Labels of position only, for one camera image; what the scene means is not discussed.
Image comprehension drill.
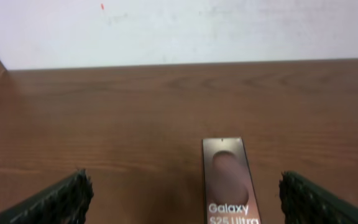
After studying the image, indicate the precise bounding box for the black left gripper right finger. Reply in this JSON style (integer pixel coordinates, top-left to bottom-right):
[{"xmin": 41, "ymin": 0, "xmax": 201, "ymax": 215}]
[{"xmin": 279, "ymin": 171, "xmax": 358, "ymax": 224}]

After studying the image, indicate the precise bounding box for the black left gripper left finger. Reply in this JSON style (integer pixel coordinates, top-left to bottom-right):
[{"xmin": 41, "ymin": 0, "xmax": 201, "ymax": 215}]
[{"xmin": 0, "ymin": 169, "xmax": 94, "ymax": 224}]

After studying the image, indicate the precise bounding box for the bronze Galaxy smartphone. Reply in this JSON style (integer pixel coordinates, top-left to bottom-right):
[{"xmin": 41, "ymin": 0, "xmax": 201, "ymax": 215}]
[{"xmin": 202, "ymin": 138, "xmax": 262, "ymax": 224}]

